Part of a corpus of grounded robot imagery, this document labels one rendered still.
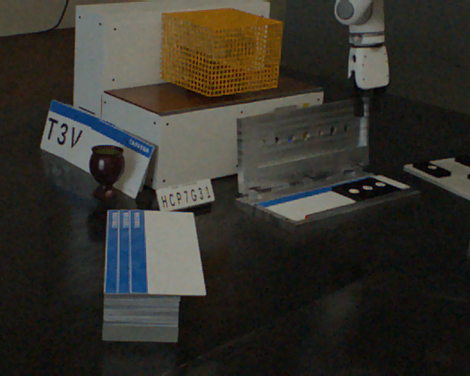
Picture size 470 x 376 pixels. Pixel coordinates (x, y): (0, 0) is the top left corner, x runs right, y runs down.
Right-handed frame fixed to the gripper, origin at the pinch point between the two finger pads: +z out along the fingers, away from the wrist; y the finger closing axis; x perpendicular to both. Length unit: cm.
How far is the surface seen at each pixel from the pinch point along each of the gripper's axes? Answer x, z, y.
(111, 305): -33, 19, -99
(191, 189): 12, 14, -47
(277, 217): -5.5, 19.9, -36.1
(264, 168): 5.6, 10.9, -29.7
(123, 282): -31, 16, -95
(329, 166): 6.6, 14.0, -7.6
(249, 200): 5.9, 17.8, -34.6
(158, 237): -17, 14, -77
